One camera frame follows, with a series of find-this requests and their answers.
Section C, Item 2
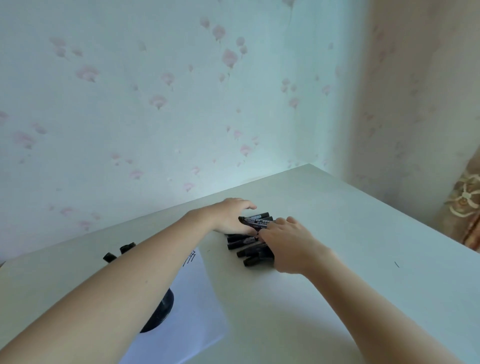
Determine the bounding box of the person's left forearm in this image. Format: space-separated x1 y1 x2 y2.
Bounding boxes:
0 208 219 364

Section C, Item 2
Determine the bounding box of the pile of black markers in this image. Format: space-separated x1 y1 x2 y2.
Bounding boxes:
225 217 276 268

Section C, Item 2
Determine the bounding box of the person's right hand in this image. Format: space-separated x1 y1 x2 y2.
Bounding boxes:
258 216 333 277

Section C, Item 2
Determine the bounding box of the person's right forearm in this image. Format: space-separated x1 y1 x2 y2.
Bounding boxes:
300 244 466 364

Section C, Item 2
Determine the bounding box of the black marker with white label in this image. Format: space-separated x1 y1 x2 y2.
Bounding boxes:
239 212 274 227

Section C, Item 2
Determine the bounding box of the black mesh pen holder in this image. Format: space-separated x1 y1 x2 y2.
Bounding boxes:
139 288 175 334

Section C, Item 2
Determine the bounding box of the white paper sheet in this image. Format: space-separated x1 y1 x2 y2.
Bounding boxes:
124 247 230 364

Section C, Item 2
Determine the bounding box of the person's left hand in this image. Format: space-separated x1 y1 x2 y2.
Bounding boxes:
210 198 259 236

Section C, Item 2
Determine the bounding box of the beige floral curtain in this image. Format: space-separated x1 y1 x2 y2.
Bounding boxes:
436 145 480 253

